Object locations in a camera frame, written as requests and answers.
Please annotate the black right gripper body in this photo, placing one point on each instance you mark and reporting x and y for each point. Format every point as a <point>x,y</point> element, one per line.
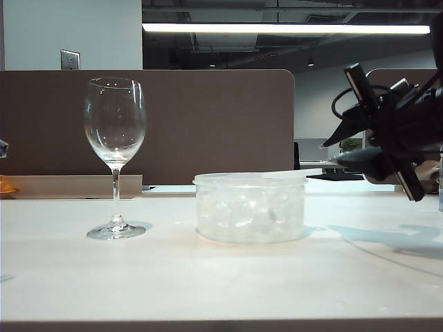
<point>394,131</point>

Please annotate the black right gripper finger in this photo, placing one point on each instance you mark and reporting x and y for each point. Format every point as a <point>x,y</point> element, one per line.
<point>351,121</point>
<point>367,160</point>

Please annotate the translucent plastic ice shovel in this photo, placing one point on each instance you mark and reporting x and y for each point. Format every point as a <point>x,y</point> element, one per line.
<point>304,172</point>

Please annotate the clear ice cube heap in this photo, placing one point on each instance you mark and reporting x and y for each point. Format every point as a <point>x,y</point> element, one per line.
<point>242,207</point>

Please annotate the clear wine glass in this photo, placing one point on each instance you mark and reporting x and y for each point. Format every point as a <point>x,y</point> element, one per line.
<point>117,221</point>

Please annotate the green potted plant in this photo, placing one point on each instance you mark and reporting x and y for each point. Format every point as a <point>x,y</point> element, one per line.
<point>351,143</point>

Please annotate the white office monitor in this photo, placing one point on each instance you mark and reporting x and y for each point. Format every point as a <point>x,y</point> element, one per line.
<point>308,148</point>

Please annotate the brown crumpled bag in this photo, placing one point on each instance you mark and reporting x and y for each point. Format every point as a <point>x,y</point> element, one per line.
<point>429,169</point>

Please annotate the white background office desk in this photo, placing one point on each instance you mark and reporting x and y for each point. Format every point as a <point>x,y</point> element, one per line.
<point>315,162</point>

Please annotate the clear plastic water bottle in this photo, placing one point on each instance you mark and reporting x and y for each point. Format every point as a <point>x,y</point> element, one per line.
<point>441,193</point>

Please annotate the red ceiling sign strip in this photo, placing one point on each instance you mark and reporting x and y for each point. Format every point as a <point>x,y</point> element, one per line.
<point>266,56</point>

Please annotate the ceiling air vent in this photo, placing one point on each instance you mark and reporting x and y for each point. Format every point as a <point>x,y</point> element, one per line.
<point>318,18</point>

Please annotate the long ceiling light bar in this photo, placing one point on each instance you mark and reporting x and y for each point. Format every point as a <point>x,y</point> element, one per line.
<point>277,28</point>

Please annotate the round translucent plastic container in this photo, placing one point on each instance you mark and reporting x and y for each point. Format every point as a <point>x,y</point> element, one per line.
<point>249,224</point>

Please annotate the wide brown desk partition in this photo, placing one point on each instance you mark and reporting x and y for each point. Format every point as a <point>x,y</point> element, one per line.
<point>207,121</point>

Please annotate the flat beige cardboard box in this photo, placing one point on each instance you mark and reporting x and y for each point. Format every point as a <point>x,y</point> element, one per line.
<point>69,186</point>

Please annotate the small grey translucent object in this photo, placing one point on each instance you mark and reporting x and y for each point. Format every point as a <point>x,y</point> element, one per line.
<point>2,148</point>

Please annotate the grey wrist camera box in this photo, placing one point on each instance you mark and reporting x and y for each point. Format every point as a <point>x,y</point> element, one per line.
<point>401,86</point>

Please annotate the grey ceiling duct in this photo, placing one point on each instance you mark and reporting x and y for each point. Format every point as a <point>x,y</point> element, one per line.
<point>225,41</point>

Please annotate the metal wall switch plate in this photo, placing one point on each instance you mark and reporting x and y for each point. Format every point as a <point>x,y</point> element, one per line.
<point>70,59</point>

